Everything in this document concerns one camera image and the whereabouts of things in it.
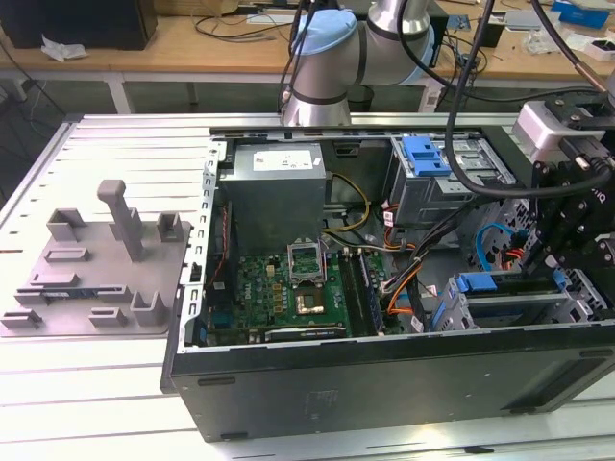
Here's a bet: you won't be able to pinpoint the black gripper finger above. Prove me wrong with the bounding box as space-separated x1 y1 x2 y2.
545 201 615 284
521 158 566 278

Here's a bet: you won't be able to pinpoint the metal disk bay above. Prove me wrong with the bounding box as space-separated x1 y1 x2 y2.
430 268 609 332

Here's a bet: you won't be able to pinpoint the metal optical drive cage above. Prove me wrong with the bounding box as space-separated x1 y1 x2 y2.
387 135 515 231

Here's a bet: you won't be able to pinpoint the white open box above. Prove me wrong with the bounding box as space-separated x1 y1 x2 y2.
583 37 615 62

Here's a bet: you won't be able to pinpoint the clear plastic bag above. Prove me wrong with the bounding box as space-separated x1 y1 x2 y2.
523 21 566 54

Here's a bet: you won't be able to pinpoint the small dark box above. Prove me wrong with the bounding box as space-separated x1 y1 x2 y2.
480 21 505 48

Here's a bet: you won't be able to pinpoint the blue cardboard box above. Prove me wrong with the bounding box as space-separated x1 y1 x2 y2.
551 0 611 30

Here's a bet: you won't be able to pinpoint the black upright box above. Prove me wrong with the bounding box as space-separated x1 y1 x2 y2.
430 12 451 68

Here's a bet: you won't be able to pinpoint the black bin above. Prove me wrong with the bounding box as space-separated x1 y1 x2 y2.
348 85 375 114

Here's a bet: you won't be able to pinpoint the black RAM slots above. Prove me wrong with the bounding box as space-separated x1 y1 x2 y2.
338 249 369 337

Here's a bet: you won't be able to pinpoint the CPU socket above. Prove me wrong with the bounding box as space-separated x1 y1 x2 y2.
293 287 328 316

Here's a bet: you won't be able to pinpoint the metal socket cover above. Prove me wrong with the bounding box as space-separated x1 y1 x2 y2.
286 241 327 287

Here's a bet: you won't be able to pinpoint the grey power supply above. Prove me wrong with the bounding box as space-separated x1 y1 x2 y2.
218 141 332 241

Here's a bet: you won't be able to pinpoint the black graphics card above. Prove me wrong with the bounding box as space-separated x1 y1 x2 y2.
263 326 347 343

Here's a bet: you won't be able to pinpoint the black PC case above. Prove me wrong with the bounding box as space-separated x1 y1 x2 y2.
160 122 615 443

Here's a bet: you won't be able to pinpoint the green motherboard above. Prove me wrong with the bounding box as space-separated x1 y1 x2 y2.
206 252 400 342

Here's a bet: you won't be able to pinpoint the wooden desk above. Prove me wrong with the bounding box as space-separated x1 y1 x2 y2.
0 0 615 90

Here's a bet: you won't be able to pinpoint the grey parts rack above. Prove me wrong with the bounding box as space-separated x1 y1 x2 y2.
0 178 193 340

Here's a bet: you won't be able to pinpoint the large black box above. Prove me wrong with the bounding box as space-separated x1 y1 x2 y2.
0 0 159 52

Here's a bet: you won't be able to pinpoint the green RAM stick in holder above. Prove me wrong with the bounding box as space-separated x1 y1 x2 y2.
41 287 95 302

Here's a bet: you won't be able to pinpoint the crumpled white plastic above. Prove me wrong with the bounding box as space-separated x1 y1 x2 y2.
40 33 90 62

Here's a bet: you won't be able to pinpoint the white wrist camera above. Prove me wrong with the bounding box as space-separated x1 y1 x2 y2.
511 100 609 158

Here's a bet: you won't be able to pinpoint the blue wire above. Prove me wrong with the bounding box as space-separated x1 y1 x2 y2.
474 223 518 278

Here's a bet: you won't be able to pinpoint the black cable bundle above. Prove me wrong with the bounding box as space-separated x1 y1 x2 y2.
379 191 504 332

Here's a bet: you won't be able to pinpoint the thick black cable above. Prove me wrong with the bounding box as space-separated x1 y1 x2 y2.
444 0 597 198

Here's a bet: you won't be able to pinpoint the blue plastic drive bracket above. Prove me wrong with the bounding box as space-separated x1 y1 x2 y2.
402 136 453 178

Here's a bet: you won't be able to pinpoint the black cable copper ferrule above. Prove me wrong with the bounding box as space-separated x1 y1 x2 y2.
529 0 610 95

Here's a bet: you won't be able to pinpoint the yellow wires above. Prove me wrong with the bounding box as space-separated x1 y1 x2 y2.
321 172 371 236

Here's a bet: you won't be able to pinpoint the orange wire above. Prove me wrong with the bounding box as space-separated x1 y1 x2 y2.
386 271 420 317

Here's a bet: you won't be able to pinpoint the thin black hanging cable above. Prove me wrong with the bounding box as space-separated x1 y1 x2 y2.
280 0 318 114

